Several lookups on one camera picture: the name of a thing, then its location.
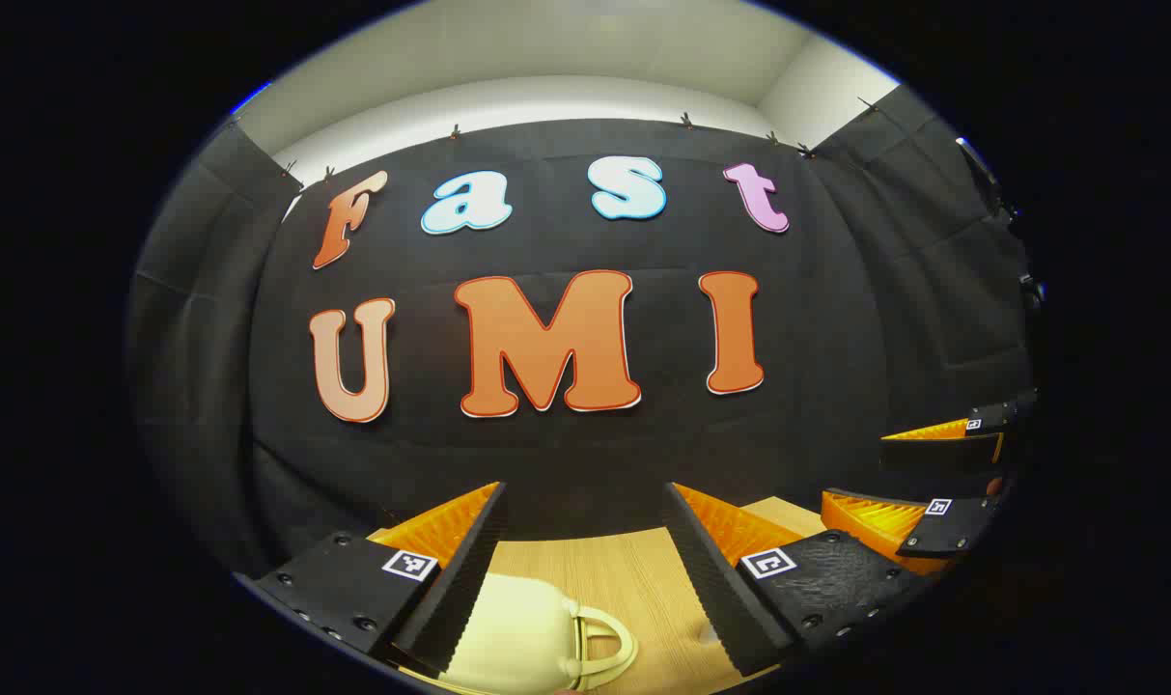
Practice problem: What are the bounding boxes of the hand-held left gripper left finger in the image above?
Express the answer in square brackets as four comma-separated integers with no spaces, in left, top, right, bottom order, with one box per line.
[233,481,509,677]

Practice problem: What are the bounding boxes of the black backdrop cloth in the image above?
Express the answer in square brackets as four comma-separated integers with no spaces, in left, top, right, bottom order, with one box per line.
[126,85,1040,580]

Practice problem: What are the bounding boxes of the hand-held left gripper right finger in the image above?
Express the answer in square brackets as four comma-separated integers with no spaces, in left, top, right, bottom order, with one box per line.
[660,481,934,679]

